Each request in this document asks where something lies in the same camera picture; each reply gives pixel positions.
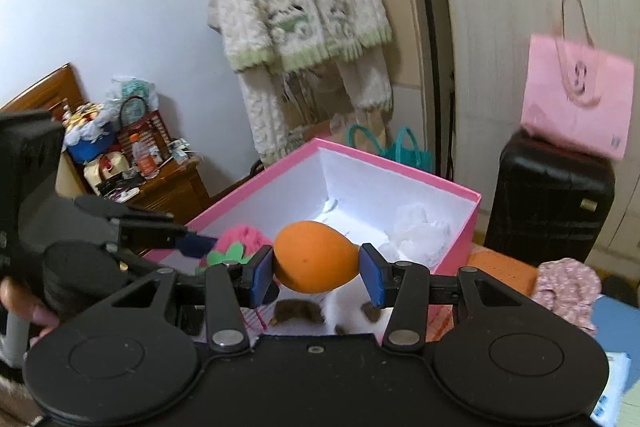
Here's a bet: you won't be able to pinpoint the orange soft ball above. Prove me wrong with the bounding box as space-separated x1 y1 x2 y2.
273 220 361 294

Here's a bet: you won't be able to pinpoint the wooden nightstand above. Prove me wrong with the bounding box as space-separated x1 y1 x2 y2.
106 156 212 229

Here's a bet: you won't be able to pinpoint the blue tissue pack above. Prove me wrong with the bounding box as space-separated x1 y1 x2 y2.
589 351 634 427

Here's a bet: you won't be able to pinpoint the patchwork tablecloth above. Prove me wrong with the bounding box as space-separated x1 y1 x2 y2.
247 241 640 427

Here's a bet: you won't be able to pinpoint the woven basket bag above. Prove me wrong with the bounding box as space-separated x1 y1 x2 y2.
115 96 172 158

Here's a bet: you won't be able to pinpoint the teal gift bag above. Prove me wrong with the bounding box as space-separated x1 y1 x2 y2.
347 124 434 176

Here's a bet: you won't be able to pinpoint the cream wardrobe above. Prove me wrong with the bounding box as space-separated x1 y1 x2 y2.
345 0 640 269

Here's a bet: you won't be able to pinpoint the orange drink bottle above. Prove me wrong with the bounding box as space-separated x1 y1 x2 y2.
130 134 162 180

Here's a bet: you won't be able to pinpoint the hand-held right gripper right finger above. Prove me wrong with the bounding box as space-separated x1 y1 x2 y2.
359 243 552 354

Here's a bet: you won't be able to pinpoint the pink strawberry plush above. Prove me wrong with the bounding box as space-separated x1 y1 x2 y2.
199 226 274 276

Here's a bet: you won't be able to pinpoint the white plush toy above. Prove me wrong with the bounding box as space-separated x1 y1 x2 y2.
271 282 390 339

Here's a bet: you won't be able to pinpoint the pink cardboard box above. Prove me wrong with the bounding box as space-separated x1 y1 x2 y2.
142 137 484 344

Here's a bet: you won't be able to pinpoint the fluffy white pajama pants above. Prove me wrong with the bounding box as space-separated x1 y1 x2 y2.
237 51 394 168

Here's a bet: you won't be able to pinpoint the flower bouquet in blue pot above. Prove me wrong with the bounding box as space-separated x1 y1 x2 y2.
62 103 119 166

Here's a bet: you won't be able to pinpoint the black suitcase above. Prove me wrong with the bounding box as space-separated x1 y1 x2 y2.
483 131 616 269

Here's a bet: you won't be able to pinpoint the white plastic wrap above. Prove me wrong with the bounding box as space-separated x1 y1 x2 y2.
380 202 454 269

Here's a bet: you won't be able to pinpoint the pink tote bag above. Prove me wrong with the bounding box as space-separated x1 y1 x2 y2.
519 0 637 161

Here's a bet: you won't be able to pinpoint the person's left hand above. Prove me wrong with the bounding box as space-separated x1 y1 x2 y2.
0 278 62 339

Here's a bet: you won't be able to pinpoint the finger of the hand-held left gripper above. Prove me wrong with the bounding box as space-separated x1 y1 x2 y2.
74 195 176 224
107 221 219 279

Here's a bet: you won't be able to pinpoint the brown paper bag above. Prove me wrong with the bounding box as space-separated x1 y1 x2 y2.
299 113 387 154

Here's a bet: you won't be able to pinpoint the pink floral scrunchie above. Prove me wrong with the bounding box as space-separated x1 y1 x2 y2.
531 257 604 334

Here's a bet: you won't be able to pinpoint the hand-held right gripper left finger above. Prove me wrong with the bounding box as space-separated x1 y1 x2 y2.
82 245 282 354

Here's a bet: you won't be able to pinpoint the wooden headboard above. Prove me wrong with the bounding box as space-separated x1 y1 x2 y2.
0 63 87 128

